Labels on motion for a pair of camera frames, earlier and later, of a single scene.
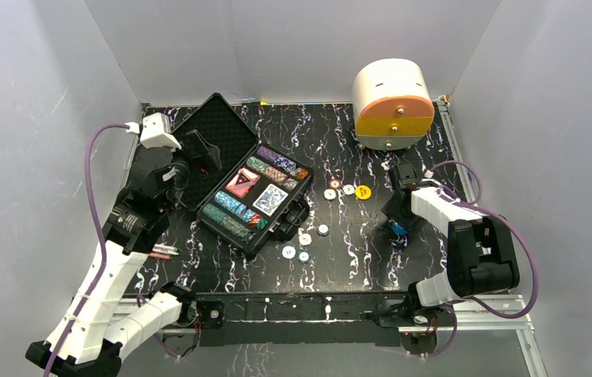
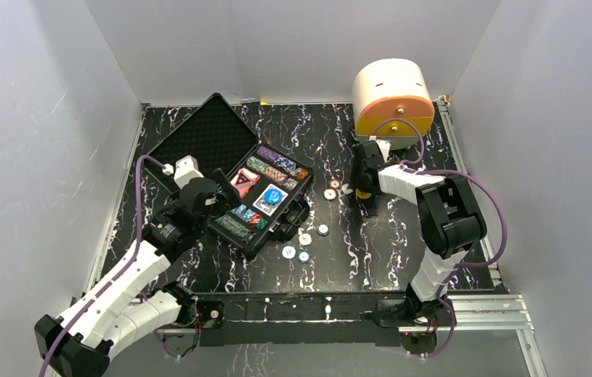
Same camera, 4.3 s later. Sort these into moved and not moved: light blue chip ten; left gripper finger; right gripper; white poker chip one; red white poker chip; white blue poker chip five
Moved: left gripper finger; right gripper
Not moved: white poker chip one; white blue poker chip five; red white poker chip; light blue chip ten
